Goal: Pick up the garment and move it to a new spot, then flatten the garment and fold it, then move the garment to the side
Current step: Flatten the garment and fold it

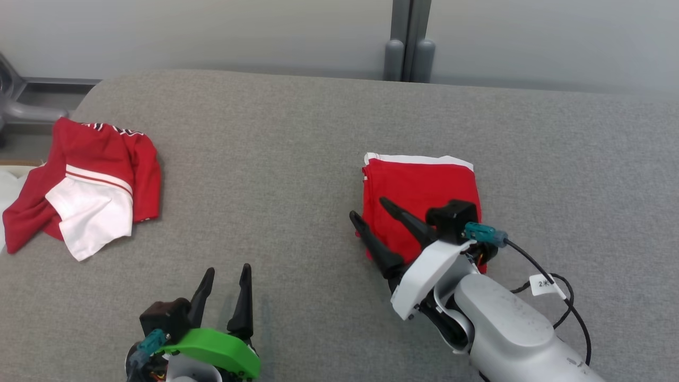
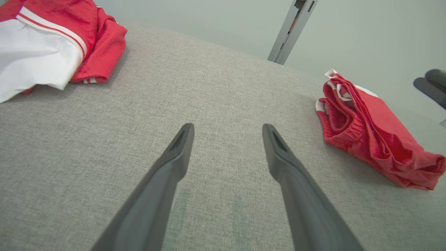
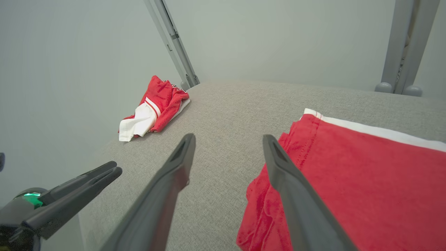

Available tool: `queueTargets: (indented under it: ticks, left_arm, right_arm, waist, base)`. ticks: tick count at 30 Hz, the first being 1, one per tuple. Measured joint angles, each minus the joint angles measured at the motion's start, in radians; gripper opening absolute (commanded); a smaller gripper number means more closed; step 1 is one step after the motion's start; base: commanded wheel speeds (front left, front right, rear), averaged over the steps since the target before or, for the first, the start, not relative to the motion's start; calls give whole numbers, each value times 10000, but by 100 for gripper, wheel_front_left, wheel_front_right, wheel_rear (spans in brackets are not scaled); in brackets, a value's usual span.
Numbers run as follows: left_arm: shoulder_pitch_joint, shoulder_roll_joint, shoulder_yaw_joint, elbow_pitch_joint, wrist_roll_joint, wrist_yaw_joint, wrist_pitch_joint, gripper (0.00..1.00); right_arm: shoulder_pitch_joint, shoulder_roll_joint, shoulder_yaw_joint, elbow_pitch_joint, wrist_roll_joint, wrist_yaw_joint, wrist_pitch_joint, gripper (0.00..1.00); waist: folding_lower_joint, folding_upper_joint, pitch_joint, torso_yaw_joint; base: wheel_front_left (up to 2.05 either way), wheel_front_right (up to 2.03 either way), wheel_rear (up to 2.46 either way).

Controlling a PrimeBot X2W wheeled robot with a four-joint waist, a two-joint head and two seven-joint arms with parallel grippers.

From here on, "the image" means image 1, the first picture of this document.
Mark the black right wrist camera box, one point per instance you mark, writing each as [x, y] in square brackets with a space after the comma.
[451, 220]

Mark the red and white jersey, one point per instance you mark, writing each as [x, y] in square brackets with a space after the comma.
[106, 154]
[419, 185]

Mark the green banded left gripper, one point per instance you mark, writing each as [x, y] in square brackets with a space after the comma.
[223, 350]

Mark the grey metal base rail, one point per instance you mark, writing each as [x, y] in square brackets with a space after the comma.
[63, 85]

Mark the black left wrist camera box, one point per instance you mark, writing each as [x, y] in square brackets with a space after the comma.
[164, 318]

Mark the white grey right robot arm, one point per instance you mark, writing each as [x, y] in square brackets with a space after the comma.
[504, 329]

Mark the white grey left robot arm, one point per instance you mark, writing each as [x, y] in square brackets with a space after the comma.
[191, 371]

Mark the grey metal partition post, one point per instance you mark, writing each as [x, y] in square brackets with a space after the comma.
[409, 37]

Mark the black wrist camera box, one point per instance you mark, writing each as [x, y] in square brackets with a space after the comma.
[164, 318]
[451, 220]

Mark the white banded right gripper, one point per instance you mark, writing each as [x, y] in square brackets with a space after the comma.
[424, 281]

